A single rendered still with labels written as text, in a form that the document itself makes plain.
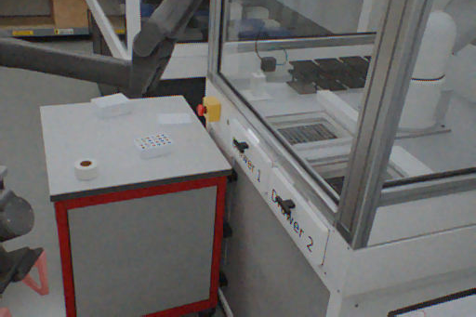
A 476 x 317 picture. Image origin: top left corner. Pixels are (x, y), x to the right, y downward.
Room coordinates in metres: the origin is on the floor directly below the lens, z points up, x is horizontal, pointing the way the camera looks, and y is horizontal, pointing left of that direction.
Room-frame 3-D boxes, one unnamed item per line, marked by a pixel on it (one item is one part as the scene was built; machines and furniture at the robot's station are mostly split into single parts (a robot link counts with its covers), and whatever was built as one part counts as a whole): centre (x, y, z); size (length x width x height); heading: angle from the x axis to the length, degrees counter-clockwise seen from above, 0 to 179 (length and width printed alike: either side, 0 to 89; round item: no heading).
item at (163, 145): (1.50, 0.30, 0.78); 0.12 x 0.08 x 0.04; 123
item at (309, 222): (1.06, -0.17, 0.87); 0.29 x 0.02 x 0.11; 24
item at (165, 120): (1.74, 0.26, 0.77); 0.13 x 0.09 x 0.02; 106
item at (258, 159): (1.35, -0.04, 0.87); 0.29 x 0.02 x 0.11; 24
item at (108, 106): (1.77, 0.51, 0.79); 0.13 x 0.09 x 0.05; 131
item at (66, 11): (4.89, 1.73, 0.28); 0.41 x 0.32 x 0.28; 117
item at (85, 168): (1.32, 0.47, 0.78); 0.07 x 0.07 x 0.04
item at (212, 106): (1.64, 0.11, 0.88); 0.07 x 0.05 x 0.07; 24
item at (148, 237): (1.60, 0.40, 0.38); 0.62 x 0.58 x 0.76; 24
